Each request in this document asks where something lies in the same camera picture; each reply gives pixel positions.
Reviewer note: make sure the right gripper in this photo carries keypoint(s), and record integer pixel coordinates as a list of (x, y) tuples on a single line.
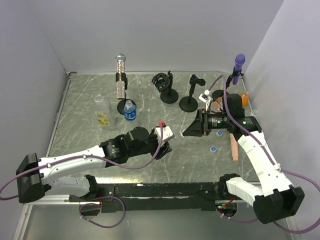
[(196, 130)]

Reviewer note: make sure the orange round bottle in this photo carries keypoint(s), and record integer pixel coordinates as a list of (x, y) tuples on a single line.
[(245, 98)]

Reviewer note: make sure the black shock mount stand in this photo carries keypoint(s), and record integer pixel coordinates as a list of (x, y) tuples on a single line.
[(163, 83)]

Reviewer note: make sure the white blue Pocari cap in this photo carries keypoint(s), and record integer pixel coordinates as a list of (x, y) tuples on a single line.
[(213, 149)]

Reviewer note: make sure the blue bottle cap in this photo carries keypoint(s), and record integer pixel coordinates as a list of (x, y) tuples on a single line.
[(219, 133)]

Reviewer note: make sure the clear white-capped tea bottle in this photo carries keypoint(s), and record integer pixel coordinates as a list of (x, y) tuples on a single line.
[(103, 111)]

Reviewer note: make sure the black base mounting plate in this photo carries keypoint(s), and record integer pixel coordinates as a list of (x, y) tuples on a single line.
[(156, 196)]

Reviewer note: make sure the blue label water bottle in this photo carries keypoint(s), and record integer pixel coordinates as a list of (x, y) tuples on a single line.
[(130, 111)]

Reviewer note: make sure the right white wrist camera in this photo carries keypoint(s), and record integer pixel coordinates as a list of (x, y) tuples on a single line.
[(205, 97)]

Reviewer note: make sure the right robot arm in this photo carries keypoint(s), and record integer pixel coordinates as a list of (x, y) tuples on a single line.
[(277, 198)]

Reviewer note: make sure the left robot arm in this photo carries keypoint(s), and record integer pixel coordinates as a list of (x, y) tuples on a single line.
[(39, 177)]

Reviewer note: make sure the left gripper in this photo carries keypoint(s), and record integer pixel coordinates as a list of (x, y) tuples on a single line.
[(163, 150)]

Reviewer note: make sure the clear capless bottle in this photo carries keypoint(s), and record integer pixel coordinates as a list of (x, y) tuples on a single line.
[(254, 112)]

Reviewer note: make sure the orange square bottle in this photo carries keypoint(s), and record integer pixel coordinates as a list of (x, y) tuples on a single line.
[(217, 105)]

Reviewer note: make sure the black glitter microphone stand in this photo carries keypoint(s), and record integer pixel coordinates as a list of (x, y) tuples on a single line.
[(122, 102)]

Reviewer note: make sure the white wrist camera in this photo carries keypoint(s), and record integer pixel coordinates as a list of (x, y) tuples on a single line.
[(205, 97), (163, 131)]

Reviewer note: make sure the glitter silver microphone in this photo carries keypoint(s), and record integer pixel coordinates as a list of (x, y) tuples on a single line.
[(120, 66)]

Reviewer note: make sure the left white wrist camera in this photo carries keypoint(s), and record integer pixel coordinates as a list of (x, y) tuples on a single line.
[(163, 131)]

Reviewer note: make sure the black empty clip stand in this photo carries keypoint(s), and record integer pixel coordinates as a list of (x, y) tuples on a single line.
[(188, 103)]

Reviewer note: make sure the pink beige microphone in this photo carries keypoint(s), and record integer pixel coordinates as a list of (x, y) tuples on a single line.
[(234, 148)]

